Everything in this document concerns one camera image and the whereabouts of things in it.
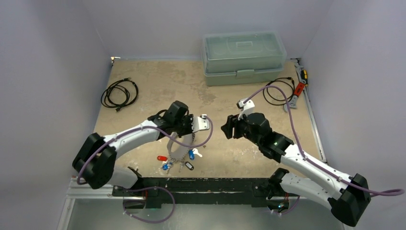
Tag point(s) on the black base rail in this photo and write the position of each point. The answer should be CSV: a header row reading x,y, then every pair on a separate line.
x,y
256,192

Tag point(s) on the red handled adjustable wrench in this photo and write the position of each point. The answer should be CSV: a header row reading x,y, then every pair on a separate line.
x,y
297,92

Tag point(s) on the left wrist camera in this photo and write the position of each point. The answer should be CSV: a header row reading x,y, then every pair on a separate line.
x,y
200,123

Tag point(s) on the yellow black tool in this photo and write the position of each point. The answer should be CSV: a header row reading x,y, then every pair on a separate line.
x,y
301,72

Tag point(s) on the green plastic toolbox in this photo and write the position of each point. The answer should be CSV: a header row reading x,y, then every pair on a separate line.
x,y
242,58

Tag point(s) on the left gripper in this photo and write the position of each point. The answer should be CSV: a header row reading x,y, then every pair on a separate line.
x,y
189,119

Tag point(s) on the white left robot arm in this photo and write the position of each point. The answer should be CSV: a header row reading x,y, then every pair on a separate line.
x,y
96,160

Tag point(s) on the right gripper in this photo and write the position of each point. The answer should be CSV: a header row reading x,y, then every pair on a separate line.
x,y
236,127

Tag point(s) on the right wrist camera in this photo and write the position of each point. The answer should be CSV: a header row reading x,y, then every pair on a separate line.
x,y
246,107

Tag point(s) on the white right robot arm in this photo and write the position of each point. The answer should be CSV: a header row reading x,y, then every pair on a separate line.
x,y
344,195

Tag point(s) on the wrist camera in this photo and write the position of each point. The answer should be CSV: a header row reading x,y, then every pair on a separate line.
x,y
246,107
200,123

